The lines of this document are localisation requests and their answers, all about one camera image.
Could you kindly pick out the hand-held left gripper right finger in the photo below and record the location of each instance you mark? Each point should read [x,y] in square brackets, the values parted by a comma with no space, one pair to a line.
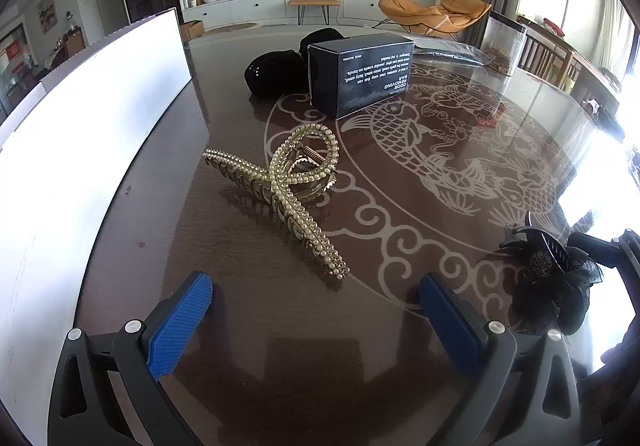
[450,326]

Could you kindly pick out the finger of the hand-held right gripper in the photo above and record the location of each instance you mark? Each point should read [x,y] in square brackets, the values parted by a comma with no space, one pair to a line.
[600,251]

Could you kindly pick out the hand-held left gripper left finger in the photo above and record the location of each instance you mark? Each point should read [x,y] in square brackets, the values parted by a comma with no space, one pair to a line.
[180,321]

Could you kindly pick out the black flower hair clip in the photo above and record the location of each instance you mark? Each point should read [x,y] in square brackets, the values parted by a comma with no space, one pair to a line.
[545,286]

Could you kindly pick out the pearl hair claw clip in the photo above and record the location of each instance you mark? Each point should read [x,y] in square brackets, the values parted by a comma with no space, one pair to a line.
[277,183]

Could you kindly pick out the dark fish-pattern desktop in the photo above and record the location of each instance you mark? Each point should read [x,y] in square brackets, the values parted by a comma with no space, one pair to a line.
[300,351]

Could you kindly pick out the wooden chair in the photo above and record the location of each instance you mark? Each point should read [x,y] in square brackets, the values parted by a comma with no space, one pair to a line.
[550,51]

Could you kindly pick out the clear plastic jar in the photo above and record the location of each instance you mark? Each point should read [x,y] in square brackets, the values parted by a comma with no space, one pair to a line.
[502,44]

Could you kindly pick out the flat dark plastic bag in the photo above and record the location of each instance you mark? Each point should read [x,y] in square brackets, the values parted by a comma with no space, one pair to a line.
[450,54]

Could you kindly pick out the black printed carton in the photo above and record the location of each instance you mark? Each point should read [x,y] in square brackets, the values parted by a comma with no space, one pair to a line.
[370,76]

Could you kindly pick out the glossy black hair clip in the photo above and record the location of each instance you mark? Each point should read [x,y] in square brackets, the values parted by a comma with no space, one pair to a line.
[272,74]

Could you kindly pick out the orange lounge chair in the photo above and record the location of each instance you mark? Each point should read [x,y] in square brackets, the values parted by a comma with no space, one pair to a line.
[465,6]
[405,9]

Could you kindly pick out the brown cardboard box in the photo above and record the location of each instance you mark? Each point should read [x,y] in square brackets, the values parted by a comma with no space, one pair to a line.
[191,30]

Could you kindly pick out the black velvet hair accessory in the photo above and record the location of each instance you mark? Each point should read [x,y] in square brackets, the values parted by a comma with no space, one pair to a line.
[320,39]

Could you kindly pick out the white television cabinet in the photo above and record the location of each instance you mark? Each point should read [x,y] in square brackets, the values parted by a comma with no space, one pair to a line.
[240,9]

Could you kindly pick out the red door sign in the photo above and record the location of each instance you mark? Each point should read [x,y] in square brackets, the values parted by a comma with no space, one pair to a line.
[12,50]

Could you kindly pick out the orange bench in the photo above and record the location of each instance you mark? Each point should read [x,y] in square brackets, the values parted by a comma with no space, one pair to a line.
[314,3]

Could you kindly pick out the framed wall painting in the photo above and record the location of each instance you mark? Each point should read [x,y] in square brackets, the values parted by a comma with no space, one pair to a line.
[46,9]

